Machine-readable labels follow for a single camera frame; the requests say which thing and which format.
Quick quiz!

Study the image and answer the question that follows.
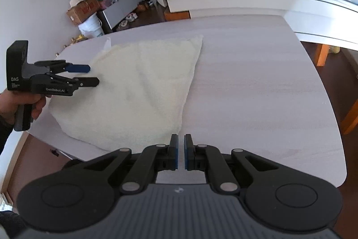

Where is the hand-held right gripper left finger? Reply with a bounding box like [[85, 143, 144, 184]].
[[84, 134, 179, 194]]

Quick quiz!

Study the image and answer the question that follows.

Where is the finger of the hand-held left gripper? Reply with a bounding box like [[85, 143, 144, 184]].
[[35, 60, 91, 73], [46, 74, 100, 90]]

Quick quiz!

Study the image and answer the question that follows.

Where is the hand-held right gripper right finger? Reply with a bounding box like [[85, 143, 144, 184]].
[[184, 134, 276, 194]]

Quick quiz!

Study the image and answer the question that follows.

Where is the cream terry towel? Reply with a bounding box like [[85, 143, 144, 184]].
[[49, 34, 204, 153]]

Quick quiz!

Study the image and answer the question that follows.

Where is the person's left forearm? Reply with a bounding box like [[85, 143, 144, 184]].
[[0, 115, 14, 157]]

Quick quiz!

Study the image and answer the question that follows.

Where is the person's left hand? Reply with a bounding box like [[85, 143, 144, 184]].
[[0, 89, 47, 123]]

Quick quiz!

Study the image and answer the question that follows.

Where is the row of small golden objects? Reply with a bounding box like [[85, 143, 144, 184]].
[[55, 35, 86, 56]]

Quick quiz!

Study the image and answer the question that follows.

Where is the white plastic bucket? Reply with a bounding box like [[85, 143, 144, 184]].
[[78, 14, 104, 39]]

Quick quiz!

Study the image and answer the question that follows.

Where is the brown cardboard box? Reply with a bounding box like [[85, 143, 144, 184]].
[[66, 0, 100, 27]]

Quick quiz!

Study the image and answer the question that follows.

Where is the pair of white sneakers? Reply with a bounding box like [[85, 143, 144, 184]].
[[116, 13, 139, 30]]

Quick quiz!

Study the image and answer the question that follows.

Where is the clear bag of clothes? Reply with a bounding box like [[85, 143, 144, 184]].
[[96, 0, 116, 10]]

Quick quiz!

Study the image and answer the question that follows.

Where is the pair of dark shoes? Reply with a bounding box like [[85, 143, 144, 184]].
[[136, 0, 155, 12]]

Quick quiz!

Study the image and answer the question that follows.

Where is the orange wooden chair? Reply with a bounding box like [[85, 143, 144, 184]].
[[342, 98, 358, 135]]

